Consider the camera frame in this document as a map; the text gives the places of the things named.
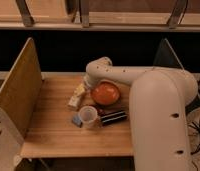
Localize left wooden side panel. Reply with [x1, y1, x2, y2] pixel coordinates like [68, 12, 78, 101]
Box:
[0, 38, 42, 145]

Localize translucent plastic cup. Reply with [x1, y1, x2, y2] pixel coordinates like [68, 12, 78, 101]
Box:
[78, 106, 98, 129]

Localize black cables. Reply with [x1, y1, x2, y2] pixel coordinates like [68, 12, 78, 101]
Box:
[187, 111, 200, 171]

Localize wooden shelf rail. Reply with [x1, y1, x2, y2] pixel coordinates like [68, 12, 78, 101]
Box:
[0, 0, 200, 32]

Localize black rectangular box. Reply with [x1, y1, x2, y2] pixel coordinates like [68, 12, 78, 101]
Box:
[100, 110, 127, 126]

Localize right dark side panel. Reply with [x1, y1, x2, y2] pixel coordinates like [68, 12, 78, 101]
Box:
[153, 38, 200, 114]

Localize small blue block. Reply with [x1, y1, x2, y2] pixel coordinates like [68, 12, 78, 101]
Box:
[72, 115, 82, 128]

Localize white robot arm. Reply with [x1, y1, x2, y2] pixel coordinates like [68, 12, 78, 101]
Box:
[84, 57, 198, 171]

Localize orange ceramic bowl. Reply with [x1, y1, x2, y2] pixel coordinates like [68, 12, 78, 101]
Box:
[90, 81, 120, 106]

